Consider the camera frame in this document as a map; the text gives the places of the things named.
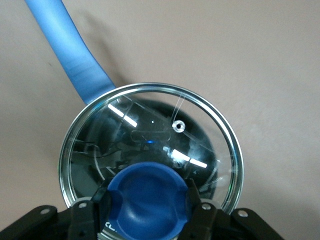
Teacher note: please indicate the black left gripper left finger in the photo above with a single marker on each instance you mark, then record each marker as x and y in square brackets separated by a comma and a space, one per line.
[83, 220]

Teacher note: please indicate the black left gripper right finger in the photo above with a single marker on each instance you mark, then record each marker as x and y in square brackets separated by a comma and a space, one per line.
[201, 220]

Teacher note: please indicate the glass lid with blue knob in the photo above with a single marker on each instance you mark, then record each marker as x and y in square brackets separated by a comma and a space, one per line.
[150, 200]

